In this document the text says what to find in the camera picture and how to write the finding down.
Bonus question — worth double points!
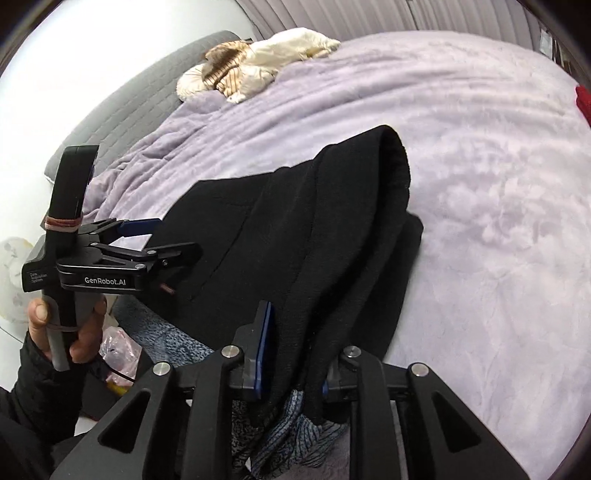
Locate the blue-grey patterned blanket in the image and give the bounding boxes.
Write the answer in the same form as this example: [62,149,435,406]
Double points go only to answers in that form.
[113,295,348,480]

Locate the clear pink plastic bag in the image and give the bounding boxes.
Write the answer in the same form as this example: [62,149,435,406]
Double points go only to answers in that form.
[98,325,143,387]

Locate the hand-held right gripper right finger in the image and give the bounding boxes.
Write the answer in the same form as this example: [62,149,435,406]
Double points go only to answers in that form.
[321,345,532,480]

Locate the person's left hand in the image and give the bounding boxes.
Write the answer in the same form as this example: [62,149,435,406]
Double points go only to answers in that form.
[26,295,109,365]

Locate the black pants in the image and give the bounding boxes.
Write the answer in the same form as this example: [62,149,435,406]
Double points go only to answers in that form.
[154,124,424,428]

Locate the red knit garment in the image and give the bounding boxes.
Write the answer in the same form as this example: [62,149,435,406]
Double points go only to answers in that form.
[575,85,591,126]

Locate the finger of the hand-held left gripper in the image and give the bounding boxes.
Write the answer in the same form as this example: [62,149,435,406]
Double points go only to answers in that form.
[81,217,163,245]
[90,241,205,278]

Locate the white floral cloth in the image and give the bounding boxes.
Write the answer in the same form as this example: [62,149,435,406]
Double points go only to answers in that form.
[0,236,36,325]

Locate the pale pleated curtain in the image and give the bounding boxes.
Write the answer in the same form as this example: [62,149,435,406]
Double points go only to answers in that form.
[240,0,546,52]

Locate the bed with lilac cover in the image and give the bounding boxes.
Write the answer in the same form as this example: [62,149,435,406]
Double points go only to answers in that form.
[81,32,591,480]

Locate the person's left forearm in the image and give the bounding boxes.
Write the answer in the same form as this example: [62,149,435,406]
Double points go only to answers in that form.
[0,332,101,480]

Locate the grey quilted headboard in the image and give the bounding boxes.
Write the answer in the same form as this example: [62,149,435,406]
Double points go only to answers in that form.
[44,30,252,185]

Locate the brown striped cloth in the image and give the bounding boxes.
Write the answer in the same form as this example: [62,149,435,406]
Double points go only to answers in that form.
[204,41,254,94]

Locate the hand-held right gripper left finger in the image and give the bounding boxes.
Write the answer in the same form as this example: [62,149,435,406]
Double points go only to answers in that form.
[48,300,278,480]

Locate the cream satin cloth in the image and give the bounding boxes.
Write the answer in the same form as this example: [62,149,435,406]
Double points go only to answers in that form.
[225,27,343,104]

